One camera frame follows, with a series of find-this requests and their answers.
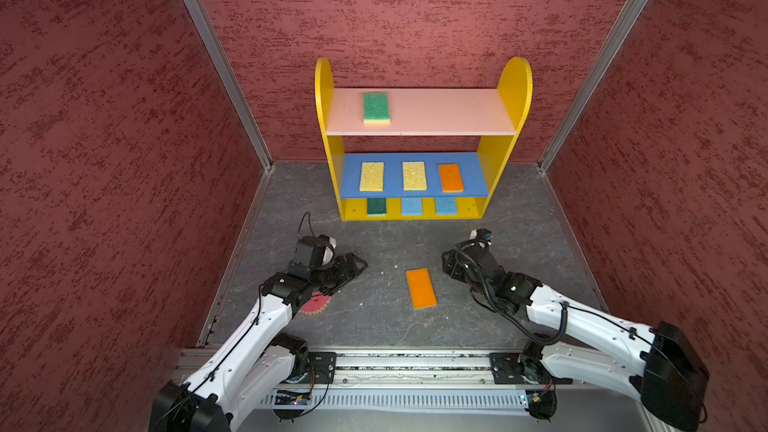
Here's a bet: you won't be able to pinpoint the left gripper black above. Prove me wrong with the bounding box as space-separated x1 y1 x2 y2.
310 252 368 294

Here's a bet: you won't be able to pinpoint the pink round smiley sponge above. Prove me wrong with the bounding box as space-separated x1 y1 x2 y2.
300 292 332 315

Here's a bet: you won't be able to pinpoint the orange sponge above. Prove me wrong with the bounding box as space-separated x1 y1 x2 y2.
406 268 438 310
438 163 464 193

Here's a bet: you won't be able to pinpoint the blue sponge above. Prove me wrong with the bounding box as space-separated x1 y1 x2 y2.
401 197 423 217
434 196 458 216

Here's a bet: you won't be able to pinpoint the green scouring sponge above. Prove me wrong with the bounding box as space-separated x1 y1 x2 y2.
367 198 387 217

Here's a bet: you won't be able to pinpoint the yellow sponge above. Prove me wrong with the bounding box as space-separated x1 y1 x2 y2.
402 161 428 191
359 162 385 192

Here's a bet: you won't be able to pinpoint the dark yellow scouring pad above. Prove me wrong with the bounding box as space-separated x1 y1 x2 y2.
363 92 391 125

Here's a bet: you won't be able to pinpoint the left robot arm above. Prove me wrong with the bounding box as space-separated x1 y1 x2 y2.
149 235 368 431

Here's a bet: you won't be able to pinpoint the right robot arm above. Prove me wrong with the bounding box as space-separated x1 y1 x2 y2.
441 229 710 431

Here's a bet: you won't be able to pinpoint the yellow shelf pink blue boards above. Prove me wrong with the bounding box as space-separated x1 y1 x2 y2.
314 57 533 221

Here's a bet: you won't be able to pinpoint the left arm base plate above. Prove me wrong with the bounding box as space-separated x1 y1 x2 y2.
296 351 338 385

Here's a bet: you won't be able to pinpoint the aluminium mounting rail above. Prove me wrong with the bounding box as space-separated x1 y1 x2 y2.
170 347 658 388

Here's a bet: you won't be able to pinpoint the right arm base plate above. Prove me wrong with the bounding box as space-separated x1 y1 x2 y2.
489 352 573 386

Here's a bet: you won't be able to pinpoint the white slotted cable duct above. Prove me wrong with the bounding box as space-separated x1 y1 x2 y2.
255 388 529 413

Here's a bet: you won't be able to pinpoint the left electronics board with wires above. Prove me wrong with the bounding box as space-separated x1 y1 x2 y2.
272 390 328 422

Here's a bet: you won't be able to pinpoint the electronics board with wires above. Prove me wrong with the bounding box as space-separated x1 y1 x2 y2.
272 390 328 422
526 389 558 422

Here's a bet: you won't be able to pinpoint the right electronics board with wires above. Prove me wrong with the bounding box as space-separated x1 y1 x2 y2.
526 389 558 422

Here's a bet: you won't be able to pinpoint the right aluminium corner post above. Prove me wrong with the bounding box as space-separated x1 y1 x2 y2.
538 0 649 176

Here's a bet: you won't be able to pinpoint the aluminium corner post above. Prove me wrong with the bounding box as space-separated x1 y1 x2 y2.
538 0 649 176
183 0 274 174

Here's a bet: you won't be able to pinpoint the left aluminium corner post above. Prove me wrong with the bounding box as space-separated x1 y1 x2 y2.
183 0 274 174

